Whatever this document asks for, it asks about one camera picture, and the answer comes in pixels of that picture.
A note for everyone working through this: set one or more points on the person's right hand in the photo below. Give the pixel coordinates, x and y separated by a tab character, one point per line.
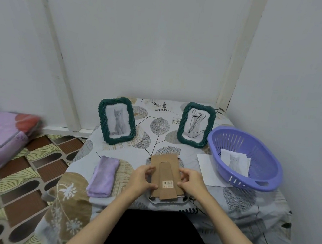
194	184

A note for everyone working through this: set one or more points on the person's left hand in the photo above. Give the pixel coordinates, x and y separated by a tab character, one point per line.
139	182

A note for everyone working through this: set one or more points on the white paper black line drawing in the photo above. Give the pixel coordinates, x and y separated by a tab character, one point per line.
207	167

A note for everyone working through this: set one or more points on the brown cardboard frame backing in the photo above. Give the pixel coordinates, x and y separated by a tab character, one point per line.
168	166

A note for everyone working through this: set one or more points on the purple cloth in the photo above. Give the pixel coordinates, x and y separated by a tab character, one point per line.
103	177

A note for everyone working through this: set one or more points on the white paper grey drawing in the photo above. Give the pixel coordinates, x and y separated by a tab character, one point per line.
235	163
118	120

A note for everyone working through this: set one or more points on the person's left forearm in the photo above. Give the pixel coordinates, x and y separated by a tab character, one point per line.
97	225

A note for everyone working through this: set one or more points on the person's right forearm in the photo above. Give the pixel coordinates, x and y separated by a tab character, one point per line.
235	232

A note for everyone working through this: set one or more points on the leaf patterned tablecloth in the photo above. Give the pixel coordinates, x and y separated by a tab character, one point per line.
155	125

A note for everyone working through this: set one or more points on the black trousers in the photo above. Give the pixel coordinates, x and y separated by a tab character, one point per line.
161	237

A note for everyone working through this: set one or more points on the purple plastic basket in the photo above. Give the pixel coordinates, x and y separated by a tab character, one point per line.
267	167

